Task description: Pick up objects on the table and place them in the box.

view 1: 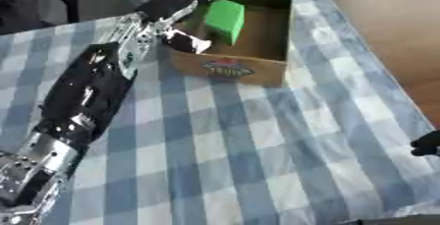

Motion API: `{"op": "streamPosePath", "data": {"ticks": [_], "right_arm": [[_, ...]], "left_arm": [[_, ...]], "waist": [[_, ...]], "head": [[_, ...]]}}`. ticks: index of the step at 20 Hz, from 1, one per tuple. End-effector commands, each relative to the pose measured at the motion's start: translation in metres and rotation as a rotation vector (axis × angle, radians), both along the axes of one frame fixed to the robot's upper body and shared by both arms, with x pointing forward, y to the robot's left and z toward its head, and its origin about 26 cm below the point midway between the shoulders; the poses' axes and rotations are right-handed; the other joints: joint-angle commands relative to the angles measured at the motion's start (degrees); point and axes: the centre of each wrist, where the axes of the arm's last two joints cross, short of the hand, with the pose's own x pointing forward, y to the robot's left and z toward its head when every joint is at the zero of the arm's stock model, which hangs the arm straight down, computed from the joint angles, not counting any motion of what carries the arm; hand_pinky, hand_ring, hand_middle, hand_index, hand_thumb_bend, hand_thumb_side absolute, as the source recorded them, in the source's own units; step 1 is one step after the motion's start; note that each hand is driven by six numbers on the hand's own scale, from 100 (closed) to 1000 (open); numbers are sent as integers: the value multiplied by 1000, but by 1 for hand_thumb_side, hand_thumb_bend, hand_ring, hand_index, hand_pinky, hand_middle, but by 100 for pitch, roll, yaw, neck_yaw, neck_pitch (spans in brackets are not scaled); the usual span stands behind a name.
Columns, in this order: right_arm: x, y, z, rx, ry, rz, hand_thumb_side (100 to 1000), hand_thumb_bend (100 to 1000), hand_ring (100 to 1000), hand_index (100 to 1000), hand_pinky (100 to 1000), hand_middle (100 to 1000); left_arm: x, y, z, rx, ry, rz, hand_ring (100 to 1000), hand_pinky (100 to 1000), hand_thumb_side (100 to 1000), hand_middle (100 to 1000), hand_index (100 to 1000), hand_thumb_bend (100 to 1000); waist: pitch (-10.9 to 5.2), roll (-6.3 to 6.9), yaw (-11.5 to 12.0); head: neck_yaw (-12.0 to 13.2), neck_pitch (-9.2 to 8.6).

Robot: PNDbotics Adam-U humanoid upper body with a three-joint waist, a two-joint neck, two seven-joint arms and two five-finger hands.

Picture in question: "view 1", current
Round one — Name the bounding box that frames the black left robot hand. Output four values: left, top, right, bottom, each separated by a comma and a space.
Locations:
134, 0, 222, 55

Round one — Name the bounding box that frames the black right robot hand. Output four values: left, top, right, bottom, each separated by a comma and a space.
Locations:
409, 130, 440, 157

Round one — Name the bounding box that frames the green rectangular block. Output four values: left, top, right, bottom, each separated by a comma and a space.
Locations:
202, 0, 248, 46

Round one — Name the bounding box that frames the tan cardboard box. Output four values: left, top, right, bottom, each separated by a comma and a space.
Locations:
168, 0, 298, 88

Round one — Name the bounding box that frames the black chair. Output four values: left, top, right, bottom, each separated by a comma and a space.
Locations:
0, 0, 82, 35

